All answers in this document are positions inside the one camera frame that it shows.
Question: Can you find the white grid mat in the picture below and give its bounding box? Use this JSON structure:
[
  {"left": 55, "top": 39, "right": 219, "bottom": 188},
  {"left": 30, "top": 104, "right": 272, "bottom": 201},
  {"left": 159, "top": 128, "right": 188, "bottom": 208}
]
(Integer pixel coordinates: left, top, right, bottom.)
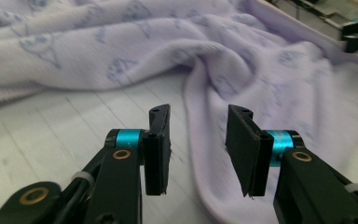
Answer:
[{"left": 0, "top": 69, "right": 358, "bottom": 224}]

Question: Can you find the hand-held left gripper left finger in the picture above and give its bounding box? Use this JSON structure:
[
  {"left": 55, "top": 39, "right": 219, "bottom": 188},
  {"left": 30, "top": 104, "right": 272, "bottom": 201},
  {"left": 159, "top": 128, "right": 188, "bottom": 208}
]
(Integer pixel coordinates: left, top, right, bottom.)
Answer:
[{"left": 85, "top": 104, "right": 172, "bottom": 224}]

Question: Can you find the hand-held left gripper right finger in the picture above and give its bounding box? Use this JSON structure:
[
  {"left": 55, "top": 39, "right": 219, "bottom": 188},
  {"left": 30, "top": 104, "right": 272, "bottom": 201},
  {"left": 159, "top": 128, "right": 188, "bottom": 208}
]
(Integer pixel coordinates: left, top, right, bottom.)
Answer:
[{"left": 225, "top": 105, "right": 358, "bottom": 224}]

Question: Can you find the lilac printed towel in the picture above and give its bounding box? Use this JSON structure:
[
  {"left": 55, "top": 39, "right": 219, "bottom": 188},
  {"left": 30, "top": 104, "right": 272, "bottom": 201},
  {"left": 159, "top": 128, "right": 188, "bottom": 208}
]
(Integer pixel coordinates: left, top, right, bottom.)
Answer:
[{"left": 0, "top": 0, "right": 358, "bottom": 224}]

